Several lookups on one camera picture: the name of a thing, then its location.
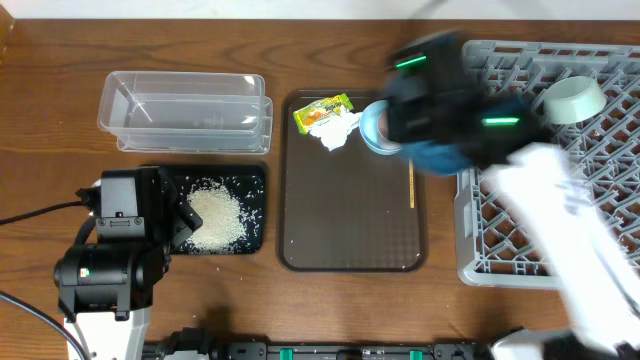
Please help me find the crumpled white napkin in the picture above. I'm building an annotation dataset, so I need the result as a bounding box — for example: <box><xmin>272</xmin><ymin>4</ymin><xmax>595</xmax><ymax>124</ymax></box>
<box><xmin>309</xmin><ymin>112</ymin><xmax>362</xmax><ymax>151</ymax></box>

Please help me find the dark blue plate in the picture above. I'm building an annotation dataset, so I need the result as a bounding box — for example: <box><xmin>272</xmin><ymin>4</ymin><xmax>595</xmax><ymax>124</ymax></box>
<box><xmin>398</xmin><ymin>81</ymin><xmax>541</xmax><ymax>175</ymax></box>

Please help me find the white rice pile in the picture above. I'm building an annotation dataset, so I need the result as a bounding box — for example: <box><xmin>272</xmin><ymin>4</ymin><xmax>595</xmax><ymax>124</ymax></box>
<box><xmin>183</xmin><ymin>175</ymin><xmax>264</xmax><ymax>255</ymax></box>

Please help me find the black plastic tray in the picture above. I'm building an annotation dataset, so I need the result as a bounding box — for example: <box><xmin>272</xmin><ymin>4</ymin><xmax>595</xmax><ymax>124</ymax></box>
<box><xmin>166</xmin><ymin>165</ymin><xmax>267</xmax><ymax>255</ymax></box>

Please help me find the clear plastic bin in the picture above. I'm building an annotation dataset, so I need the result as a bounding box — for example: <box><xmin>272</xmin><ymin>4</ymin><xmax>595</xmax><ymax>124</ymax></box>
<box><xmin>97</xmin><ymin>71</ymin><xmax>273</xmax><ymax>155</ymax></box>

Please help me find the green yellow snack wrapper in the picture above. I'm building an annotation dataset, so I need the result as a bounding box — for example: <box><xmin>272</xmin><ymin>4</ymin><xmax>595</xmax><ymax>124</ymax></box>
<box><xmin>293</xmin><ymin>93</ymin><xmax>354</xmax><ymax>135</ymax></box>

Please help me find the grey dishwasher rack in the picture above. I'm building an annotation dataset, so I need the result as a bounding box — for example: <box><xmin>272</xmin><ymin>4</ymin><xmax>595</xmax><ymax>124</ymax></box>
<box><xmin>454</xmin><ymin>40</ymin><xmax>639</xmax><ymax>289</ymax></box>

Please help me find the wooden chopstick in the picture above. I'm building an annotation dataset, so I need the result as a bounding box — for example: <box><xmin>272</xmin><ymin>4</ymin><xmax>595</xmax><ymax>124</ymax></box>
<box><xmin>408</xmin><ymin>160</ymin><xmax>415</xmax><ymax>209</ymax></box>

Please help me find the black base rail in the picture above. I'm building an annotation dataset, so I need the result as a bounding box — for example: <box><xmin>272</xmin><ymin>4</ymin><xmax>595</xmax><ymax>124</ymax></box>
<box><xmin>141</xmin><ymin>328</ymin><xmax>490</xmax><ymax>360</ymax></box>

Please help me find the light blue bowl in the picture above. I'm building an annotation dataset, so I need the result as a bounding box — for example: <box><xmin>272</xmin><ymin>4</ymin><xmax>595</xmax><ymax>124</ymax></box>
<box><xmin>359</xmin><ymin>100</ymin><xmax>401</xmax><ymax>156</ymax></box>

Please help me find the mint green bowl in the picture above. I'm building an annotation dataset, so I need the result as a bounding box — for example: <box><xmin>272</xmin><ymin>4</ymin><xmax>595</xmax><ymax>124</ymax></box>
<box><xmin>542</xmin><ymin>76</ymin><xmax>607</xmax><ymax>125</ymax></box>

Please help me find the pink cup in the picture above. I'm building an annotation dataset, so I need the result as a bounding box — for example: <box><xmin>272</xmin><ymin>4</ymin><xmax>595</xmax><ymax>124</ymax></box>
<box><xmin>377</xmin><ymin>112</ymin><xmax>388</xmax><ymax>144</ymax></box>

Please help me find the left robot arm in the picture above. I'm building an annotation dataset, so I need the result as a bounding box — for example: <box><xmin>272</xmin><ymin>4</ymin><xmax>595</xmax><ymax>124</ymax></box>
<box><xmin>54</xmin><ymin>166</ymin><xmax>203</xmax><ymax>359</ymax></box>

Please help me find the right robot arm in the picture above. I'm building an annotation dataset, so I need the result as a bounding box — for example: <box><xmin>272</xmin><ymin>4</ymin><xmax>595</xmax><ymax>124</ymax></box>
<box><xmin>383</xmin><ymin>32</ymin><xmax>639</xmax><ymax>359</ymax></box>

